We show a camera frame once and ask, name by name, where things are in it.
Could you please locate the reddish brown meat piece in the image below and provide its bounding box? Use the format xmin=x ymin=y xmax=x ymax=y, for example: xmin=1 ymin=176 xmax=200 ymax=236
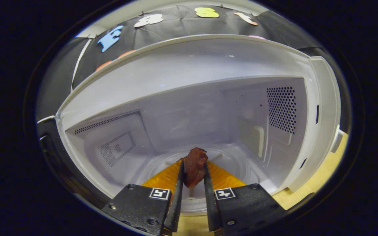
xmin=183 ymin=147 xmax=208 ymax=188

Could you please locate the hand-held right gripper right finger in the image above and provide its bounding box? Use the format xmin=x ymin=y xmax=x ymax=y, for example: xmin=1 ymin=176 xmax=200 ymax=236
xmin=203 ymin=161 xmax=286 ymax=236

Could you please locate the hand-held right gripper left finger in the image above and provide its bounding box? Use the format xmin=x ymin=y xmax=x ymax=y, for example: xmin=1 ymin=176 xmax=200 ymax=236
xmin=101 ymin=159 xmax=185 ymax=236

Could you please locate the white microwave oven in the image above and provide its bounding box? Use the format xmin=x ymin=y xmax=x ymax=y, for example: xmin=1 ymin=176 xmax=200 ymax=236
xmin=36 ymin=34 xmax=345 ymax=217

